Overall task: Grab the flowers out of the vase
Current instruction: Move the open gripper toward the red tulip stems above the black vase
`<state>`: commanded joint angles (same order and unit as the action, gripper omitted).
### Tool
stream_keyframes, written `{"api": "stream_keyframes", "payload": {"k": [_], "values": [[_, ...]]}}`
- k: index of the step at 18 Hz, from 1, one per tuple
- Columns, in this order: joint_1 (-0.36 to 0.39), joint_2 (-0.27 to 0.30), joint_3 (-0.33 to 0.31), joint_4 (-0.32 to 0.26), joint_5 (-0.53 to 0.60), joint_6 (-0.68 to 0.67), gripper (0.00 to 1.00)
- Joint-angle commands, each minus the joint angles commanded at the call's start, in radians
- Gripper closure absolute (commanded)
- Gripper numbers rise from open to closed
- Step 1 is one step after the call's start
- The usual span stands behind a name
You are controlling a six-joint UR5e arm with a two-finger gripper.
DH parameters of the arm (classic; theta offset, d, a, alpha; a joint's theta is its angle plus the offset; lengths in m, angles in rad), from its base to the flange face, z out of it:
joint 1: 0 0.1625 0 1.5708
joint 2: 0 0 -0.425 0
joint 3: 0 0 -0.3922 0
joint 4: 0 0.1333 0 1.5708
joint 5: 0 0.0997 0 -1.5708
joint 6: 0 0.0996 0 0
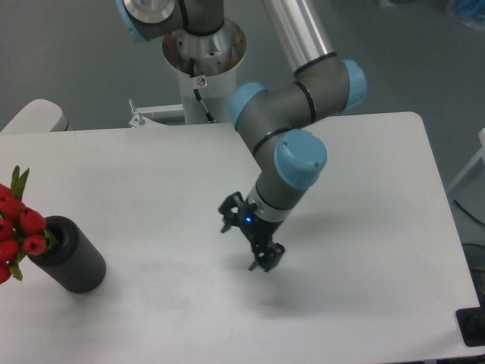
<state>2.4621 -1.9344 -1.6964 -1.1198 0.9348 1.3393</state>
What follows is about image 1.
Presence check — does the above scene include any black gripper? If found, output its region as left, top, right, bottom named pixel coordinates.
left=218, top=191, right=285, bottom=272

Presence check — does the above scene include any red tulip bouquet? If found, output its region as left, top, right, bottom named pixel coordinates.
left=1, top=165, right=61, bottom=283

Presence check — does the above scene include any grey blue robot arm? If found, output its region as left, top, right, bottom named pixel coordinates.
left=117, top=1, right=367, bottom=271

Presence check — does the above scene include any dark grey ribbed vase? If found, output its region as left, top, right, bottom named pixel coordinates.
left=29, top=215, right=106, bottom=293

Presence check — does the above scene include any black box at table edge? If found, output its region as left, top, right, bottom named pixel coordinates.
left=455, top=307, right=484, bottom=347

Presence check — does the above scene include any blue plastic bag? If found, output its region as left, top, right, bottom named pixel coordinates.
left=445, top=0, right=484, bottom=30

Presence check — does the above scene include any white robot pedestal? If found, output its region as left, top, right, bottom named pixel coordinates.
left=129, top=17, right=246, bottom=127

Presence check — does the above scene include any black cable on floor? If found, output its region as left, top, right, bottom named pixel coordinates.
left=453, top=199, right=485, bottom=227

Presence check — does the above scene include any white furniture frame right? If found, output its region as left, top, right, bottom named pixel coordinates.
left=446, top=129, right=484, bottom=198

